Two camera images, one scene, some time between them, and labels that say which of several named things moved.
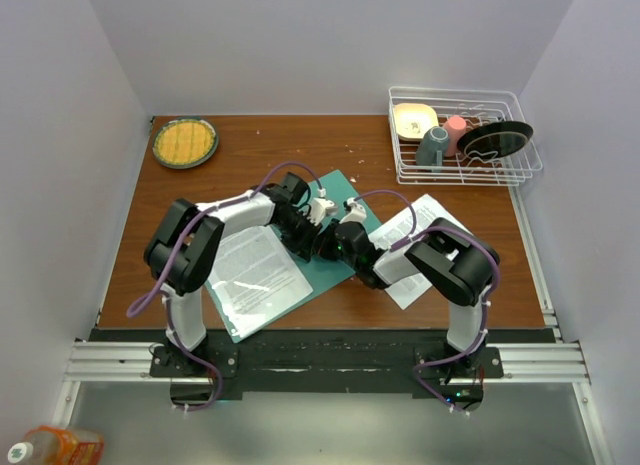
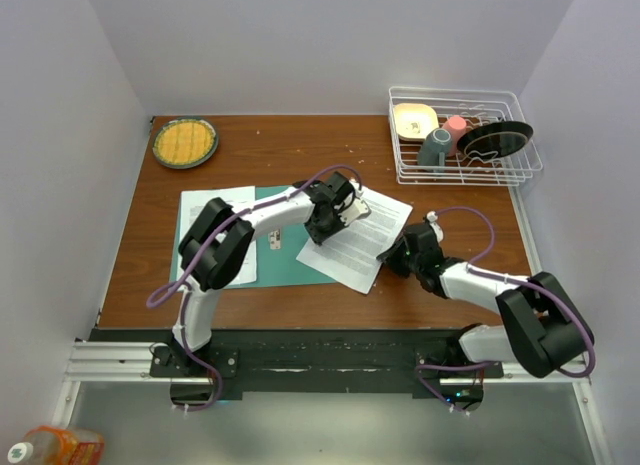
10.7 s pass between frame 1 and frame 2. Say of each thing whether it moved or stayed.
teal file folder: moved
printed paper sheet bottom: moved
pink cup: stayed
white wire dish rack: stayed
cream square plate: stayed
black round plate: stayed
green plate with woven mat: stayed
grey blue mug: stayed
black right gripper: moved
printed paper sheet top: moved
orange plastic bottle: stayed
